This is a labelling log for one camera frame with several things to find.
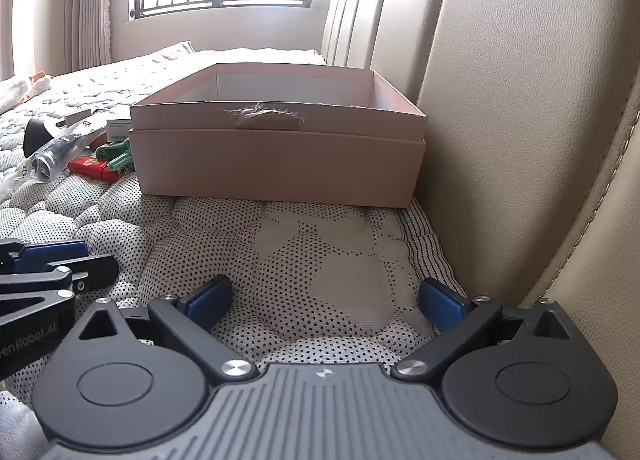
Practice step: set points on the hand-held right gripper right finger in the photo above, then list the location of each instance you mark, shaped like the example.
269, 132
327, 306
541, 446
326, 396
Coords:
442, 305

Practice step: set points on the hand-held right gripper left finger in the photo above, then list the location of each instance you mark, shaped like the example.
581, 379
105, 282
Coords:
207, 299

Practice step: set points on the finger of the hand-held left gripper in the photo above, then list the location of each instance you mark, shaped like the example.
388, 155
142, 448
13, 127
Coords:
90, 271
50, 256

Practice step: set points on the red toothpaste tube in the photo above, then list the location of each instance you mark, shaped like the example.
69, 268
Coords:
90, 168

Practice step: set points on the black item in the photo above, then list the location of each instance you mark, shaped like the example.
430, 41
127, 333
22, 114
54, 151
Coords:
52, 154

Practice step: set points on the teal plastic clip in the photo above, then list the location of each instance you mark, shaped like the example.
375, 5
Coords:
122, 162

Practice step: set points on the pink cardboard box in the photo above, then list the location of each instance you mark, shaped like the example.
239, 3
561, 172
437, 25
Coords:
275, 164

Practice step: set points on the quilted dotted mattress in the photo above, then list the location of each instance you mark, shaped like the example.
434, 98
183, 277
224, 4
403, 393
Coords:
310, 260

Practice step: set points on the dark green plastic clip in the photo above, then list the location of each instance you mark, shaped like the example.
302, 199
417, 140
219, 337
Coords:
107, 149

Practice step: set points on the white charger adapter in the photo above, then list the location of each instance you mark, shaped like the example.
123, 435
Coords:
75, 118

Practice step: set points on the small white box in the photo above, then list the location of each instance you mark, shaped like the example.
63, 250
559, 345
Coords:
119, 129

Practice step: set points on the beige padded headboard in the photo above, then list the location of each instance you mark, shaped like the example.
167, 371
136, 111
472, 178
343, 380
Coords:
505, 114

